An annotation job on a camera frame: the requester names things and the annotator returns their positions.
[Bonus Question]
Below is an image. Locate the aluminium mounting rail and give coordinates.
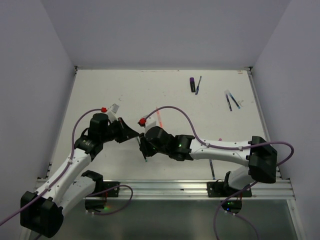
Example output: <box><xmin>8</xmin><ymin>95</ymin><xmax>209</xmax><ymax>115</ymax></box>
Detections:
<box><xmin>32</xmin><ymin>177</ymin><xmax>296</xmax><ymax>201</ymax></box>

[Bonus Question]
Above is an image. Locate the blue ballpoint pen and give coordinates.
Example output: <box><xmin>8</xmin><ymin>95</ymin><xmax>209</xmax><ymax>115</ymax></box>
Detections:
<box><xmin>195</xmin><ymin>76</ymin><xmax>202</xmax><ymax>95</ymax></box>

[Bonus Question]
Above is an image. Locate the green gel pen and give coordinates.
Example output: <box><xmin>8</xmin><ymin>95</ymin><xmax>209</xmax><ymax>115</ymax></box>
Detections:
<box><xmin>136</xmin><ymin>137</ymin><xmax>148</xmax><ymax>163</ymax></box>

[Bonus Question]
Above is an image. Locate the dark blue gel pen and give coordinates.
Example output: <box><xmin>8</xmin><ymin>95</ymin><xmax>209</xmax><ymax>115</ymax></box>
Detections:
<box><xmin>224</xmin><ymin>90</ymin><xmax>233</xmax><ymax>112</ymax></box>

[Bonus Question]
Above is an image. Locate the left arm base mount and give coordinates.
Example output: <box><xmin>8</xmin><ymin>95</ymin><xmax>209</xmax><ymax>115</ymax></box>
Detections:
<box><xmin>84</xmin><ymin>181</ymin><xmax>120</xmax><ymax>212</ymax></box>

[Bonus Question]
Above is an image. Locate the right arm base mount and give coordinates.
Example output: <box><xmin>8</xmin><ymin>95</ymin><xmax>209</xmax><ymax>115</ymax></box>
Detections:
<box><xmin>206</xmin><ymin>171</ymin><xmax>252</xmax><ymax>214</ymax></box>

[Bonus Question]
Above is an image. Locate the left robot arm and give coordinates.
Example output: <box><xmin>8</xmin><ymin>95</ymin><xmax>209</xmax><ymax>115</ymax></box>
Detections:
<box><xmin>20</xmin><ymin>113</ymin><xmax>139</xmax><ymax>238</ymax></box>

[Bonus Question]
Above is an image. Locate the orange clear pen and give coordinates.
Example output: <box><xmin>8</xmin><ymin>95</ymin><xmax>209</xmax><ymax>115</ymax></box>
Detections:
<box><xmin>156</xmin><ymin>107</ymin><xmax>163</xmax><ymax>128</ymax></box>

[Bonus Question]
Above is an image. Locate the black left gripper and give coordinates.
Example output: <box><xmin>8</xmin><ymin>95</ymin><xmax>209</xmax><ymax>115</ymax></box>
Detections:
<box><xmin>100</xmin><ymin>117</ymin><xmax>139</xmax><ymax>143</ymax></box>

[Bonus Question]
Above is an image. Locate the teal gel pen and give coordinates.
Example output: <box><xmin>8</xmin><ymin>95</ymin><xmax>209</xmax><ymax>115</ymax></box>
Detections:
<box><xmin>228</xmin><ymin>92</ymin><xmax>241</xmax><ymax>109</ymax></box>

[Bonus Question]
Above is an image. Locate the purple capped black marker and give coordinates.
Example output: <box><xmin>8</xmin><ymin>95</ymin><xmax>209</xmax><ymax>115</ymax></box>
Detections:
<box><xmin>189</xmin><ymin>77</ymin><xmax>196</xmax><ymax>93</ymax></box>

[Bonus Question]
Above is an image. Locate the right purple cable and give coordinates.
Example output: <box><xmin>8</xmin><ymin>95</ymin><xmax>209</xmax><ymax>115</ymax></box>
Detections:
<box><xmin>142</xmin><ymin>105</ymin><xmax>295</xmax><ymax>240</ymax></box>

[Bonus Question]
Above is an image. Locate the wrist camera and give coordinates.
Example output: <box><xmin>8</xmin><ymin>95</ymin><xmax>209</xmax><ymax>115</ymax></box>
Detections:
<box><xmin>106</xmin><ymin>103</ymin><xmax>119</xmax><ymax>123</ymax></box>
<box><xmin>138</xmin><ymin>116</ymin><xmax>157</xmax><ymax>134</ymax></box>

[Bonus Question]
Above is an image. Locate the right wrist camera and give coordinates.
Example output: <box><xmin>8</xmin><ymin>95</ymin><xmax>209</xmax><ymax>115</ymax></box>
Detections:
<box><xmin>138</xmin><ymin>116</ymin><xmax>157</xmax><ymax>134</ymax></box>

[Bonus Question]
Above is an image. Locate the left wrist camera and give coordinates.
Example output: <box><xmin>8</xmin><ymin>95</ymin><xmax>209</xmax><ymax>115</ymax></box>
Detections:
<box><xmin>106</xmin><ymin>103</ymin><xmax>119</xmax><ymax>123</ymax></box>

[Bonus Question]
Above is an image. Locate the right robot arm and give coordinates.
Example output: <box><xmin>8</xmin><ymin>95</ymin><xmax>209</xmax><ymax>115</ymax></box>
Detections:
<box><xmin>139</xmin><ymin>126</ymin><xmax>278</xmax><ymax>197</ymax></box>

